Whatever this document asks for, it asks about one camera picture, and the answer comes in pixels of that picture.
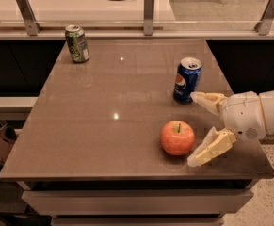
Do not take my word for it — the red apple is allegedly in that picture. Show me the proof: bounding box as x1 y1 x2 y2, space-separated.
160 121 195 156

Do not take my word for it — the grey table drawer front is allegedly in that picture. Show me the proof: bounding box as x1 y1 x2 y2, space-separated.
22 189 252 216

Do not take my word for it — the green soda can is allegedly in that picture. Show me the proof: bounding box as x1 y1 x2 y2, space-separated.
65 24 89 63

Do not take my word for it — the dark object at left floor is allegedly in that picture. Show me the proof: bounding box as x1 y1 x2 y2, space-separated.
0 122 18 167

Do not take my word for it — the left metal rail bracket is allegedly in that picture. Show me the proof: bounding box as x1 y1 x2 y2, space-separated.
15 0 40 36

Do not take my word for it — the right metal rail bracket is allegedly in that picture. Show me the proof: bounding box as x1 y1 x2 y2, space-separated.
254 0 274 36

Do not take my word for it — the middle metal rail bracket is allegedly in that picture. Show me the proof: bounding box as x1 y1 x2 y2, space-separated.
143 0 154 36

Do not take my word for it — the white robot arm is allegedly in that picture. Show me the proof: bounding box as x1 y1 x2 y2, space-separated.
187 90 274 167

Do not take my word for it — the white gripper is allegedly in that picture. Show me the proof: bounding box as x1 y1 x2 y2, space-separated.
187 91 266 167

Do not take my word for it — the blue Pepsi can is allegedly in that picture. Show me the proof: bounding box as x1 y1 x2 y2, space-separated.
173 57 202 104

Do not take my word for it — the metal rail bracket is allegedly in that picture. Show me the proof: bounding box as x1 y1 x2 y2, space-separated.
15 0 40 36
254 0 274 36
143 0 154 36

